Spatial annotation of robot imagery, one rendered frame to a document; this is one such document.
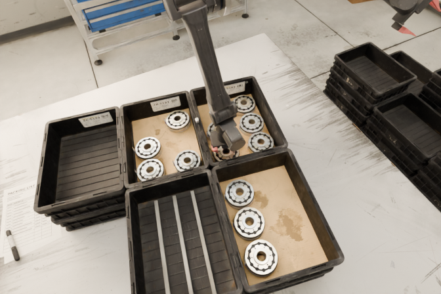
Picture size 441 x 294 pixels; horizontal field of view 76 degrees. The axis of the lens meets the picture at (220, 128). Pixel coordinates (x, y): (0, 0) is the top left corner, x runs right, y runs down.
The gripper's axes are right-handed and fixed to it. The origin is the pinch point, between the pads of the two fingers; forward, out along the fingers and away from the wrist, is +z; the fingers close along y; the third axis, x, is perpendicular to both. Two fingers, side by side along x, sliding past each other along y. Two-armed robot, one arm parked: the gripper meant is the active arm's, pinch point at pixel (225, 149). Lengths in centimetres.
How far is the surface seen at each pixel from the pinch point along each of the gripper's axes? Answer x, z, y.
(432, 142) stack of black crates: 9, 48, 124
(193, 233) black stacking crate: -28.3, 3.3, -16.3
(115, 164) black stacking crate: 4.6, 5.1, -44.1
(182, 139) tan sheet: 11.1, 4.8, -16.3
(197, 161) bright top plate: -2.2, 1.3, -11.5
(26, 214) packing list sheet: -4, 18, -84
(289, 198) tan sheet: -22.8, 2.8, 19.1
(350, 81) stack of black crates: 55, 36, 90
